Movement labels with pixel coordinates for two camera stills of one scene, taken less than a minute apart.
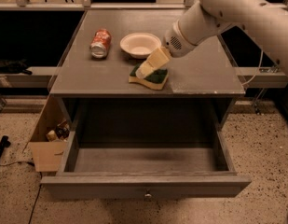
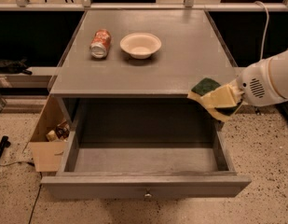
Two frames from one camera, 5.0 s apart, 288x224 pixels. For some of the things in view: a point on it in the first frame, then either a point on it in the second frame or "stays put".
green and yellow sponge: x=156 y=79 -> x=221 y=112
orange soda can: x=101 y=43 stays put
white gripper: x=176 y=44 -> x=254 y=85
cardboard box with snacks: x=50 y=137 stays put
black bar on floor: x=5 y=143 stays put
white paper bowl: x=140 y=45 stays put
